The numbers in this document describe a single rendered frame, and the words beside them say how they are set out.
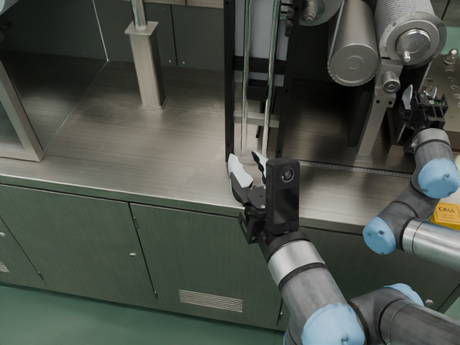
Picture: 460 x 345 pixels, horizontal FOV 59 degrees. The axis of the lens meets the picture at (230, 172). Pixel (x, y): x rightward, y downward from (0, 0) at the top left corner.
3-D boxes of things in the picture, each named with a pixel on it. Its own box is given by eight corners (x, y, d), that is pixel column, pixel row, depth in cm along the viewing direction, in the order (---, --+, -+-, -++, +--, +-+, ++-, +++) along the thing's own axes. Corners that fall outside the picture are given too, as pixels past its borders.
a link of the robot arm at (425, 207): (381, 219, 97) (394, 189, 89) (406, 196, 102) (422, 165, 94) (410, 239, 93) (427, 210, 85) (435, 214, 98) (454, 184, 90)
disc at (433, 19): (372, 66, 102) (389, 9, 92) (372, 66, 103) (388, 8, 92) (433, 72, 101) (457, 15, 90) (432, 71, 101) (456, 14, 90)
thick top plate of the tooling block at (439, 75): (417, 144, 113) (426, 127, 109) (402, 66, 140) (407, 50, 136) (478, 151, 111) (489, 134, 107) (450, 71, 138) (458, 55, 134)
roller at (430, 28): (380, 63, 101) (394, 18, 92) (374, 15, 118) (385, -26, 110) (428, 67, 99) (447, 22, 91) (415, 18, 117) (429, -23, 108)
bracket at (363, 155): (354, 163, 118) (382, 72, 96) (353, 148, 122) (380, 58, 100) (372, 165, 117) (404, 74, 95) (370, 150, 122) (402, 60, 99)
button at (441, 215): (431, 226, 102) (435, 221, 101) (427, 205, 107) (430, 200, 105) (461, 231, 101) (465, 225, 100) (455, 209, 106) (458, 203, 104)
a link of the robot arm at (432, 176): (413, 200, 87) (427, 172, 81) (407, 163, 95) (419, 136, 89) (452, 205, 86) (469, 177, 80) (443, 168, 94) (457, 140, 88)
